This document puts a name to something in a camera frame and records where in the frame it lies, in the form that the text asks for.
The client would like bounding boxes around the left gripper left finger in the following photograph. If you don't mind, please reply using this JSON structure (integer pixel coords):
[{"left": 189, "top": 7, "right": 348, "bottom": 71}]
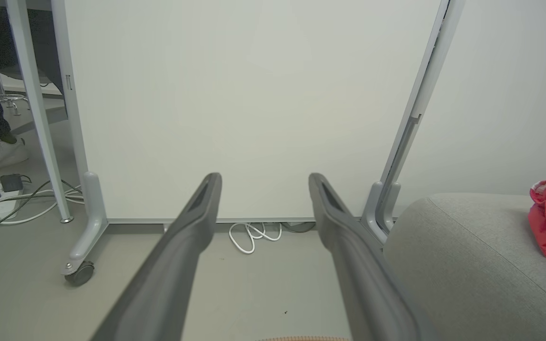
[{"left": 91, "top": 172, "right": 223, "bottom": 341}]

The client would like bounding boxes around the black power adapter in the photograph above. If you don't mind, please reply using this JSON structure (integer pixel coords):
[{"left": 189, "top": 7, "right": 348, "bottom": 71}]
[{"left": 0, "top": 174, "right": 24, "bottom": 193}]

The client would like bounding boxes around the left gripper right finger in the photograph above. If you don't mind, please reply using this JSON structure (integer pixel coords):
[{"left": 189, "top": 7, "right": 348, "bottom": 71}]
[{"left": 308, "top": 172, "right": 439, "bottom": 341}]

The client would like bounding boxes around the wide white partition panel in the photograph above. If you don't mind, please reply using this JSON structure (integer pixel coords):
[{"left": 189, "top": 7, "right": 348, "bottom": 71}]
[{"left": 50, "top": 0, "right": 450, "bottom": 224}]

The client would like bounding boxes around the white coiled cable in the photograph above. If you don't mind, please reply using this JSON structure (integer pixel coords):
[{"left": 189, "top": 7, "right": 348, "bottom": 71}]
[{"left": 228, "top": 222, "right": 283, "bottom": 255}]

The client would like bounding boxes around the black caster wheel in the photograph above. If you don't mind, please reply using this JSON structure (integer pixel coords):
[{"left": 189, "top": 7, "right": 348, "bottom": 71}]
[{"left": 64, "top": 261, "right": 96, "bottom": 287}]

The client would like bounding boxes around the thin black cable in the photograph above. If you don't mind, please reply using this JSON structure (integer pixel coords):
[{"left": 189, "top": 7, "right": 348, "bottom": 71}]
[{"left": 0, "top": 179, "right": 83, "bottom": 238}]

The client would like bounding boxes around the narrow white partition panel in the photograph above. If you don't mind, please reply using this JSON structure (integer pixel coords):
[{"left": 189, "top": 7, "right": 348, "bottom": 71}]
[{"left": 394, "top": 0, "right": 546, "bottom": 216}]

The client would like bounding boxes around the grey table leg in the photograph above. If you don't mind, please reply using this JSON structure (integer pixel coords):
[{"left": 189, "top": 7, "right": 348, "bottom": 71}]
[{"left": 5, "top": 0, "right": 74, "bottom": 223}]

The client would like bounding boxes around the grey fabric sofa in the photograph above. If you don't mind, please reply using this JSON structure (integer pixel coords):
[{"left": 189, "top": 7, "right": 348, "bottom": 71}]
[{"left": 383, "top": 192, "right": 546, "bottom": 341}]

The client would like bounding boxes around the chrome chair base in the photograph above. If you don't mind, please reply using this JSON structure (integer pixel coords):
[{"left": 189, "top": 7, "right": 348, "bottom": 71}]
[{"left": 0, "top": 71, "right": 31, "bottom": 117}]

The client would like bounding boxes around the long white cable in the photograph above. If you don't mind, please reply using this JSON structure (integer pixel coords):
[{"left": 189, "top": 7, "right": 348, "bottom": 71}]
[{"left": 0, "top": 188, "right": 85, "bottom": 226}]

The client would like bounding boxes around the grey partition foot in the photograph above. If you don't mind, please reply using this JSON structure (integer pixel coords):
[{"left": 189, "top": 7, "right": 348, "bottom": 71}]
[
  {"left": 361, "top": 181, "right": 388, "bottom": 243},
  {"left": 61, "top": 171, "right": 109, "bottom": 278},
  {"left": 380, "top": 182, "right": 402, "bottom": 233}
]

